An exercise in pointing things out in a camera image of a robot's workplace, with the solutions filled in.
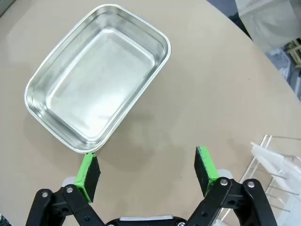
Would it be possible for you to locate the beige wooden frame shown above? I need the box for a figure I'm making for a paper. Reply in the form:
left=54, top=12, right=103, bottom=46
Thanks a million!
left=285, top=39, right=301, bottom=69

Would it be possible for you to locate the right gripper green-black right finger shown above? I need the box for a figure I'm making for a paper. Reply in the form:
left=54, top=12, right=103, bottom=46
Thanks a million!
left=185, top=146, right=278, bottom=226

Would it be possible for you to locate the person in beige blazer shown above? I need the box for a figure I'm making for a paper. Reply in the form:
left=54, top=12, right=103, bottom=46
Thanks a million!
left=235, top=0, right=301, bottom=54

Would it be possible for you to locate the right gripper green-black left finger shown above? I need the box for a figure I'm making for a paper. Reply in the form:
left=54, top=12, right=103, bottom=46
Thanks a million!
left=25, top=152, right=105, bottom=226

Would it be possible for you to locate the large steel food container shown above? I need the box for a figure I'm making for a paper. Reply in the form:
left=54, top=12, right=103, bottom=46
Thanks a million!
left=23, top=3, right=172, bottom=154

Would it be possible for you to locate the wire lid rack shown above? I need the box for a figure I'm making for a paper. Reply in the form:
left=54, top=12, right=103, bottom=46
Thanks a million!
left=220, top=134, right=301, bottom=226

